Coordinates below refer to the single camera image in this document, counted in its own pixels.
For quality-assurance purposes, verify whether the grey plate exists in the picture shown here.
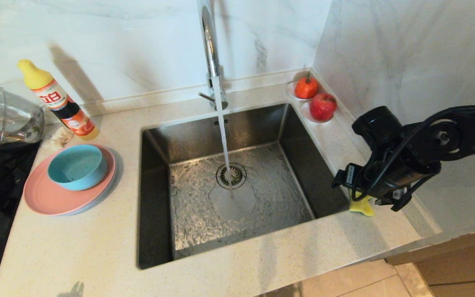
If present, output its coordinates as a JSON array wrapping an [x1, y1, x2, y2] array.
[[66, 148, 125, 217]]

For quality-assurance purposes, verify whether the clear glass jug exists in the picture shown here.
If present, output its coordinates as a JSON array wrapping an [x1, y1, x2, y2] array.
[[0, 86, 45, 151]]

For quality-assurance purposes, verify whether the orange toy pumpkin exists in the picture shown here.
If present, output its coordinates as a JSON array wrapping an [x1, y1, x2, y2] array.
[[294, 73, 320, 99]]

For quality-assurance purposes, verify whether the small white dish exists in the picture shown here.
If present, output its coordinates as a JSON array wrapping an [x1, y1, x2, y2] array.
[[287, 81, 319, 101], [301, 101, 334, 124]]

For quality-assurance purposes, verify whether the metal drain strainer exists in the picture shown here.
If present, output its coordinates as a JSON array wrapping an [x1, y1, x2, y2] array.
[[216, 162, 247, 190]]

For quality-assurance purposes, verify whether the red toy apple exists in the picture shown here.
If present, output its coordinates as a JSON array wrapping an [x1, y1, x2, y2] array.
[[310, 93, 338, 122]]

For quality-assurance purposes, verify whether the pink plate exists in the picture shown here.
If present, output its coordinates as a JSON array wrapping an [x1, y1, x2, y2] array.
[[23, 144, 118, 216]]

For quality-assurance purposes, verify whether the blue bowl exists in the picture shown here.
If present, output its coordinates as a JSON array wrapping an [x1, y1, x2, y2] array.
[[47, 144, 109, 191]]

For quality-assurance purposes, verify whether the chrome faucet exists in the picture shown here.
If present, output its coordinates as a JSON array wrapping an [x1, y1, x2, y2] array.
[[196, 0, 228, 111]]

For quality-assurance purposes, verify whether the wooden cabinet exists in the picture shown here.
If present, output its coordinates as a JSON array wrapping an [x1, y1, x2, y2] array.
[[386, 225, 475, 297]]

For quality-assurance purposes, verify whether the orange dish soap bottle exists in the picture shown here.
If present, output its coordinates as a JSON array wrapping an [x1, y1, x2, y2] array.
[[17, 59, 100, 141]]

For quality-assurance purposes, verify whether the stainless steel sink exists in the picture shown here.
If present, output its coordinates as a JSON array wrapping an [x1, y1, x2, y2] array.
[[137, 103, 350, 271]]

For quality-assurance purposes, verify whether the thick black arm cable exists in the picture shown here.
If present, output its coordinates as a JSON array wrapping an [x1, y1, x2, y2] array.
[[351, 105, 475, 203]]

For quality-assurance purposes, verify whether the yellow green sponge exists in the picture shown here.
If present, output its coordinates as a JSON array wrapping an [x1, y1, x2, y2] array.
[[348, 191, 376, 217]]

